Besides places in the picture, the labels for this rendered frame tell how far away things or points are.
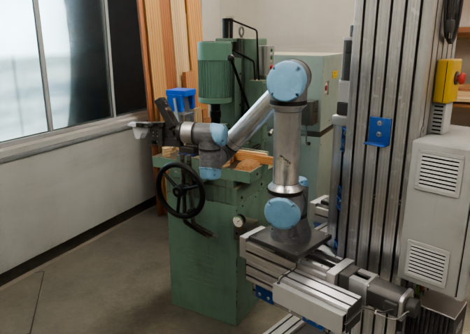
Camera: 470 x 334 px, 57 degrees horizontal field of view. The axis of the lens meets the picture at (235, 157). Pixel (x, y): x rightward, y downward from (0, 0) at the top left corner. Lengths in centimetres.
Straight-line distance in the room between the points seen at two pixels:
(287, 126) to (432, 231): 55
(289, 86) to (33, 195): 221
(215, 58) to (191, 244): 101
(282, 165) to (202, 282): 128
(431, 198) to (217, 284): 138
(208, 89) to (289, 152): 95
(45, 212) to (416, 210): 246
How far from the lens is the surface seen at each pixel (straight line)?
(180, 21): 409
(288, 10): 453
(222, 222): 227
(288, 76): 130
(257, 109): 150
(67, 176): 330
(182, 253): 251
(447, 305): 176
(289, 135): 135
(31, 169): 310
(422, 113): 146
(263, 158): 222
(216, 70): 220
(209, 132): 143
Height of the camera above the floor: 154
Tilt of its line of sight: 16 degrees down
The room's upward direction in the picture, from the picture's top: straight up
